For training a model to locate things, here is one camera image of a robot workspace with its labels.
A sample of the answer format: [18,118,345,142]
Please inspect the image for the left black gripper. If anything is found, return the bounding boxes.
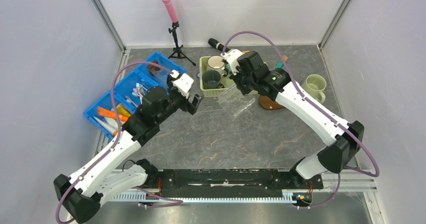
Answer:
[156,75,203,124]

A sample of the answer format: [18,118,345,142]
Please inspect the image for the clear textured toothbrush holder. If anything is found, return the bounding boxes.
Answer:
[218,84,255,119]

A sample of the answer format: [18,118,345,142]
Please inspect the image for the pale green ribbed mug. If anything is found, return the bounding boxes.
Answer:
[301,74,327,103]

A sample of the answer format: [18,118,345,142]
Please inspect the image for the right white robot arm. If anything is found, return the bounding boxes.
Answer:
[221,49,364,188]

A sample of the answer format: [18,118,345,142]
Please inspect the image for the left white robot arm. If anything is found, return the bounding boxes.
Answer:
[53,86,202,223]

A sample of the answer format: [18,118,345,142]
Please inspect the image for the clear oval acrylic tray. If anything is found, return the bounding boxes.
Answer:
[190,109,253,135]

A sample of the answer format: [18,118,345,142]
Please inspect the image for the brown oval wooden tray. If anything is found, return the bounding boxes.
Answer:
[258,95,284,110]

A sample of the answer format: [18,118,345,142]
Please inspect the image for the white toothpaste tube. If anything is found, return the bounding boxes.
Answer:
[94,117,118,136]

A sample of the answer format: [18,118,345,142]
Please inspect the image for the orange toothpaste tube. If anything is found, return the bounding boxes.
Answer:
[97,106,129,122]

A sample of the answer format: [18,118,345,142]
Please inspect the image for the pale green plastic basket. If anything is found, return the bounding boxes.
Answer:
[199,55,264,98]

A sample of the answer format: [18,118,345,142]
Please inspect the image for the teal block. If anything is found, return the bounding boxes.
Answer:
[276,62,284,68]

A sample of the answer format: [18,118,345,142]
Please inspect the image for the dark grey mug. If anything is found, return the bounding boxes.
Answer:
[202,70,225,89]

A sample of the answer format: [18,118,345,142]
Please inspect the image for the cream mug brown rim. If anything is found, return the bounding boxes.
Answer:
[207,55,226,71]

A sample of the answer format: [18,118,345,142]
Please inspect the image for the black microphone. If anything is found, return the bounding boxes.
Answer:
[208,38,230,52]

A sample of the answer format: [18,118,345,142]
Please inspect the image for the black mini tripod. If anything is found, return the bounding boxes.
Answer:
[168,22,196,66]

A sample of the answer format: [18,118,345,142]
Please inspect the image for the blue plastic divided bin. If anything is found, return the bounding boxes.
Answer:
[83,51,187,140]

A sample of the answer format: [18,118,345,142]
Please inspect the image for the yellow tube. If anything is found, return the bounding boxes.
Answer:
[116,104,131,117]

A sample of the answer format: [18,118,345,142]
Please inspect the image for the pink microphone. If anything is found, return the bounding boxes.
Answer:
[162,0,178,24]

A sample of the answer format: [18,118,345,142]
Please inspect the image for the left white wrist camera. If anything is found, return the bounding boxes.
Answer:
[169,70,194,99]

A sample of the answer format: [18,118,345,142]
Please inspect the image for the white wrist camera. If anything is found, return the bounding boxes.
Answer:
[220,49,243,75]
[169,70,194,99]

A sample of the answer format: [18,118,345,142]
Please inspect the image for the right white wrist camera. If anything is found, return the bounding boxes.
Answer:
[220,49,243,75]

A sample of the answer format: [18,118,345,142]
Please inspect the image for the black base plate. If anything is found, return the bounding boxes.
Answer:
[140,169,324,198]

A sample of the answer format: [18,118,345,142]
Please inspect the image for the white comb cable duct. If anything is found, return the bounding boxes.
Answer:
[110,190,296,204]

